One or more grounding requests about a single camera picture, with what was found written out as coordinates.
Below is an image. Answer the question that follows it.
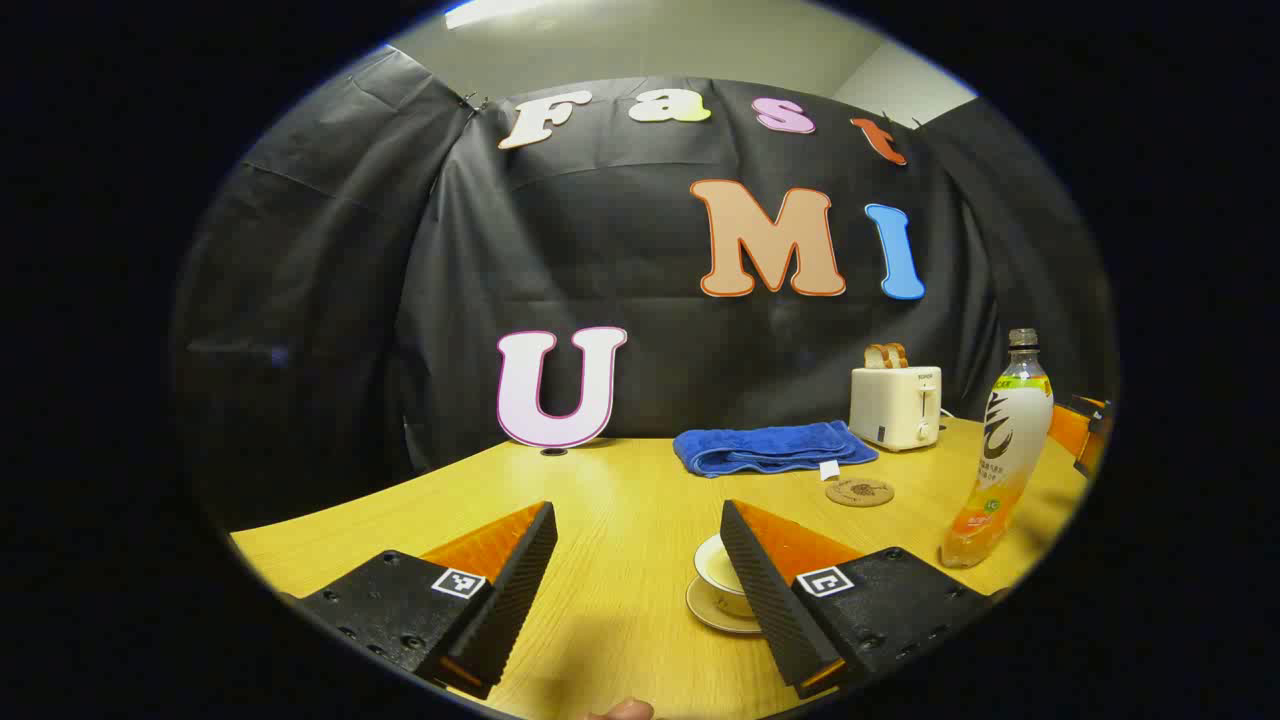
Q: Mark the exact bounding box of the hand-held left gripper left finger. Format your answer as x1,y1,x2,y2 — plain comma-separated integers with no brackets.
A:
283,500,559,701

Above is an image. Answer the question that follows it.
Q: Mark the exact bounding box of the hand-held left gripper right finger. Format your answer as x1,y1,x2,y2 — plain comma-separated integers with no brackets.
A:
719,498,1001,701

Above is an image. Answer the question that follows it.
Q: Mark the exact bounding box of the white teacup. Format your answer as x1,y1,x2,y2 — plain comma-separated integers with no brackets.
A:
695,533,763,617

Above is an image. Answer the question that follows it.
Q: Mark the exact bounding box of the orange and white water bottle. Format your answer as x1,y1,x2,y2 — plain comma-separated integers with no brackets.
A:
940,328,1055,569

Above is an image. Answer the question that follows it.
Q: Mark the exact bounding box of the round cork coaster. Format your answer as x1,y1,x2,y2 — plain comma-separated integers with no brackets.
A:
826,478,896,508

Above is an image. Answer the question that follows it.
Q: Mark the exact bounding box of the white saucer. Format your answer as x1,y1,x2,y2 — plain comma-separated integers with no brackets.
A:
685,575,767,636

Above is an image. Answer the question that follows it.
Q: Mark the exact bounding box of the blue folded towel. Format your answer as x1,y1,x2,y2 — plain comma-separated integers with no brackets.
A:
672,420,881,482

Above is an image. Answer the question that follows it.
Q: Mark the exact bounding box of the white toaster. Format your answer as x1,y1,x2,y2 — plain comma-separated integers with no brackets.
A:
849,365,943,453

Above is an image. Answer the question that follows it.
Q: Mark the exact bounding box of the black backdrop cloth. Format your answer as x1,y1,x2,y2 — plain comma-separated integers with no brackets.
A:
172,45,1121,531

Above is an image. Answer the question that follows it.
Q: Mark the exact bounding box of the ceiling light panel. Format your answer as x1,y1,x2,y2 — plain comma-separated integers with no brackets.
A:
445,0,561,29

